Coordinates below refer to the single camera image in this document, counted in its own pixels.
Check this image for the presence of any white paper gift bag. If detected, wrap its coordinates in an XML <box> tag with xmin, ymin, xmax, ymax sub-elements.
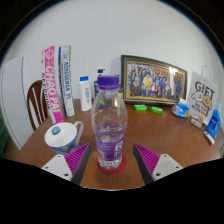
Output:
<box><xmin>186</xmin><ymin>65</ymin><xmax>219</xmax><ymax>126</ymax></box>

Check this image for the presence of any white bottle with blue cap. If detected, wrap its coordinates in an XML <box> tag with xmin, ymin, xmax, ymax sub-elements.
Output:
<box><xmin>78</xmin><ymin>75</ymin><xmax>93</xmax><ymax>112</ymax></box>

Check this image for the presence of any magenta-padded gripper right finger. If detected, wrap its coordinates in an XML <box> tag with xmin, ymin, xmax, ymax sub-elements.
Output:
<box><xmin>132</xmin><ymin>143</ymin><xmax>184</xmax><ymax>186</ymax></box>

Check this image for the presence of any blue detergent bottle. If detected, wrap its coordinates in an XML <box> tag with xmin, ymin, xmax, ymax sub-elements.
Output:
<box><xmin>204</xmin><ymin>101</ymin><xmax>223</xmax><ymax>139</ymax></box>

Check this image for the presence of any small beige snack packet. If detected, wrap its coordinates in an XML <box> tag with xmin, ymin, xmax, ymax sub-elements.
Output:
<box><xmin>189</xmin><ymin>116</ymin><xmax>203</xmax><ymax>129</ymax></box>

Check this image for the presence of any framed group photo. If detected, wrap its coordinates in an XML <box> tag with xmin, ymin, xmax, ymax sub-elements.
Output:
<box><xmin>120</xmin><ymin>54</ymin><xmax>188</xmax><ymax>107</ymax></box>

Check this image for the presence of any dark blue pump bottle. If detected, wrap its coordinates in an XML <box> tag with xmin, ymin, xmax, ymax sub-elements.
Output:
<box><xmin>93</xmin><ymin>68</ymin><xmax>106</xmax><ymax>99</ymax></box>

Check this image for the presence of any white door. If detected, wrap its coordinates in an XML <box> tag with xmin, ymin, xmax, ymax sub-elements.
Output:
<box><xmin>0</xmin><ymin>56</ymin><xmax>29</xmax><ymax>151</ymax></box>

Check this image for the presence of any clear purple-capped water bottle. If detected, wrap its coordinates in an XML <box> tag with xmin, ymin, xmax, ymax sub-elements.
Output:
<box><xmin>90</xmin><ymin>75</ymin><xmax>129</xmax><ymax>171</ymax></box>

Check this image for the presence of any dark wooden chair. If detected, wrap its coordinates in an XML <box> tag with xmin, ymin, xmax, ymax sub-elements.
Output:
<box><xmin>26</xmin><ymin>79</ymin><xmax>51</xmax><ymax>132</ymax></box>

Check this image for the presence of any white and blue shuttlecock tube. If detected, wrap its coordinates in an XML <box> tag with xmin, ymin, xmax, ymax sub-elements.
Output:
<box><xmin>58</xmin><ymin>44</ymin><xmax>77</xmax><ymax>118</ymax></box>

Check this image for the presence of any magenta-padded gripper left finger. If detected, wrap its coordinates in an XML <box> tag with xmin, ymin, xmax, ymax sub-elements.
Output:
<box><xmin>40</xmin><ymin>143</ymin><xmax>92</xmax><ymax>186</ymax></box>

